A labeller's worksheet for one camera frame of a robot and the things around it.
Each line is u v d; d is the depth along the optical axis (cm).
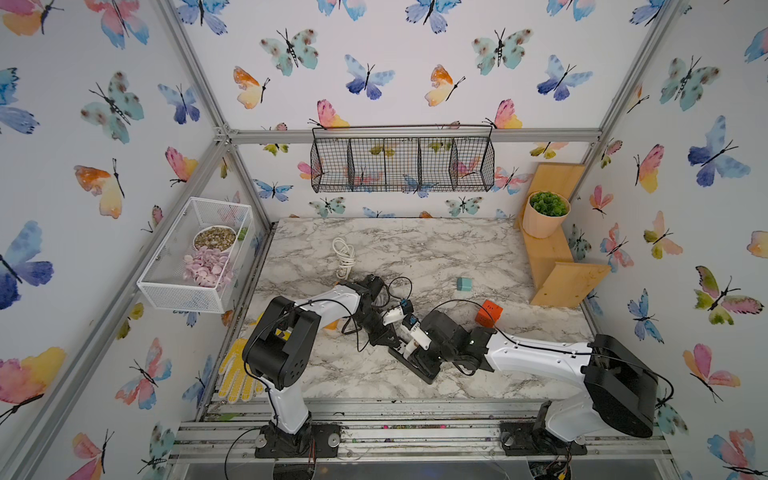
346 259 108
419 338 73
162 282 62
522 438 74
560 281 87
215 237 70
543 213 99
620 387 43
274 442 70
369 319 77
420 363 73
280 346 48
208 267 63
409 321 74
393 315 80
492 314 91
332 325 59
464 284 101
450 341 63
